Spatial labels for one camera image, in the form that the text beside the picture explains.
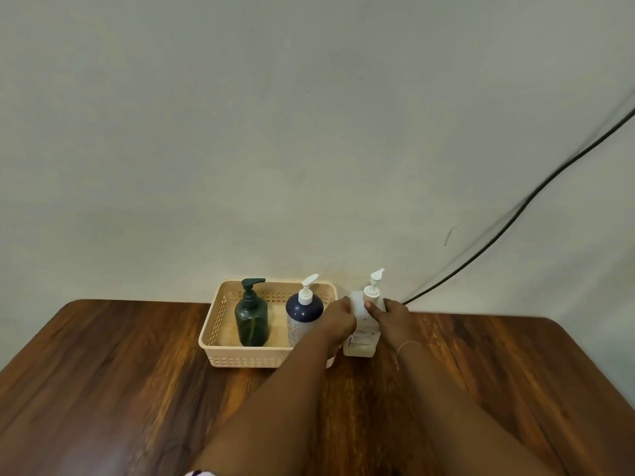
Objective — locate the person's right hand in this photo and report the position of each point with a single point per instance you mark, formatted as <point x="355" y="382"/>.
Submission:
<point x="397" y="324"/>

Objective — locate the person's left hand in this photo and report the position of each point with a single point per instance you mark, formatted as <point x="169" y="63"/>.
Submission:
<point x="335" y="323"/>

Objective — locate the person's left fingers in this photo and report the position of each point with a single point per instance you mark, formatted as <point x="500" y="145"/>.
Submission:
<point x="350" y="314"/>

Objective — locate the person's right thumb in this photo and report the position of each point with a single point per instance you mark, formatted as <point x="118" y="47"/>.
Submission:
<point x="374" y="311"/>

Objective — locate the clear white pump bottle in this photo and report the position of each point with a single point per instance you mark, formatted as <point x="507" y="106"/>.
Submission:
<point x="363" y="339"/>

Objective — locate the person's right forearm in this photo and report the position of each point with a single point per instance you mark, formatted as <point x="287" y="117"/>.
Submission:
<point x="456" y="421"/>

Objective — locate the person's left forearm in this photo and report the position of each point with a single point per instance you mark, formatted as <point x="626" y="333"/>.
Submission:
<point x="278" y="416"/>

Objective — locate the navy blue pump bottle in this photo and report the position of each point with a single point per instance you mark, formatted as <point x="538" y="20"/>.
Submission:
<point x="302" y="312"/>

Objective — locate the dark green pump bottle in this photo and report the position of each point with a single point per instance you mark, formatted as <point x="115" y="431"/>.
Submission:
<point x="251" y="319"/>

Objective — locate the beige plastic perforated basket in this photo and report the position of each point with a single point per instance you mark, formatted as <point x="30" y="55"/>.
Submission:
<point x="225" y="352"/>

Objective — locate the white patterned garment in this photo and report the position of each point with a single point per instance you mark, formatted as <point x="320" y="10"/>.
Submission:
<point x="200" y="473"/>

